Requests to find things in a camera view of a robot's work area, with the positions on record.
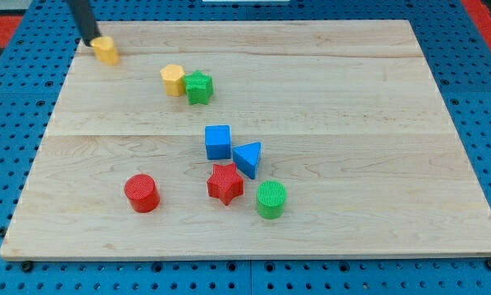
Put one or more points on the light wooden board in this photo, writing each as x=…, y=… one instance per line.
x=350, y=121

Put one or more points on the red star block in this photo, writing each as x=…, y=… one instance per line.
x=225, y=183

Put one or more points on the green star block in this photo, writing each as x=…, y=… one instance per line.
x=199, y=88

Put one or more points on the blue triangle block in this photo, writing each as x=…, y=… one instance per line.
x=247, y=158

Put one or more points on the blue cube block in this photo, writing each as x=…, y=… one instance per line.
x=218, y=142

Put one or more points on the green cylinder block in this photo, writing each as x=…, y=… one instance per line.
x=271, y=197

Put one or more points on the yellow hexagon block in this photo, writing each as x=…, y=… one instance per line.
x=173, y=79

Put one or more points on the red cylinder block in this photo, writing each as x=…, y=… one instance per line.
x=142, y=193

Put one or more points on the yellow heart block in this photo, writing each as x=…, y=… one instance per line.
x=105, y=50

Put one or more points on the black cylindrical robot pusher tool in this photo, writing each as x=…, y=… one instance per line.
x=85, y=20

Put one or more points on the blue perforated pegboard base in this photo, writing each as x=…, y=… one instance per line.
x=34, y=65

